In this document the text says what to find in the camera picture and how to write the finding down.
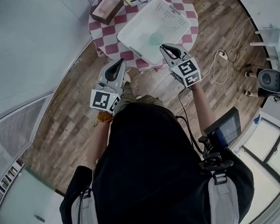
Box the person's olive trousers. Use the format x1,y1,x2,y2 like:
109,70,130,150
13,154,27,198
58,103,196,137
114,81,166,118

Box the person's left forearm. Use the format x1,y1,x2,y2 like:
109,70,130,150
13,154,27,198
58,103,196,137
84,119,112,172

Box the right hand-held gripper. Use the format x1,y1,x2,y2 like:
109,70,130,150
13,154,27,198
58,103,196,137
157,43,203,90

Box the grey backpack strap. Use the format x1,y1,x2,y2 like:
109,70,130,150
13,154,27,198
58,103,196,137
205,172,243,224
70,187,103,224

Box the white plastic basket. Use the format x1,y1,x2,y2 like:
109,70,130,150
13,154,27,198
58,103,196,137
115,0,193,68

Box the amber bead bracelet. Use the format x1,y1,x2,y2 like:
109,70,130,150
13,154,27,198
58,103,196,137
93,109,115,129

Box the black chest-mounted screen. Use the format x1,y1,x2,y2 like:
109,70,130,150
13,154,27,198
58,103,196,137
203,105,244,151

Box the person's black shirt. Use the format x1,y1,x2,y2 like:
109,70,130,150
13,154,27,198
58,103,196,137
58,98,259,224

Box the long white cable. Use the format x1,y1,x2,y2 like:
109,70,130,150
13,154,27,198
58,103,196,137
203,14,253,87

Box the person's right forearm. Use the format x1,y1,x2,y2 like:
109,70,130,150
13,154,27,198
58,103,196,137
188,83,219,135

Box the white power strip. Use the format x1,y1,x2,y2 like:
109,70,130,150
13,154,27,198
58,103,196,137
215,49,229,61

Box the brown tissue box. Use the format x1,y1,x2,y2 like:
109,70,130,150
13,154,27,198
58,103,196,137
89,0,125,27

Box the green translucent cup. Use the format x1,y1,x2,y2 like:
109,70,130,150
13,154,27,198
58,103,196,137
148,31,165,47

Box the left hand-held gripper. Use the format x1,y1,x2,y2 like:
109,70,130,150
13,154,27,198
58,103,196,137
89,57,127,114

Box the red checkered tablecloth table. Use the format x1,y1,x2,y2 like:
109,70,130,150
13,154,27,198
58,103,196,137
86,0,201,74

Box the white wooden shelf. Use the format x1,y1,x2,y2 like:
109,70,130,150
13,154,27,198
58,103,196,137
248,22,280,62

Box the grey office chair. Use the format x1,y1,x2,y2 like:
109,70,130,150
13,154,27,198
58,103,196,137
256,68,280,95

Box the person's beige shoe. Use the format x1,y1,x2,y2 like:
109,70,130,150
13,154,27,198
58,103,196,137
122,72,132,85

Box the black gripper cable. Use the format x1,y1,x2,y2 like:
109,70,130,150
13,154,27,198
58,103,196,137
175,87,208,156

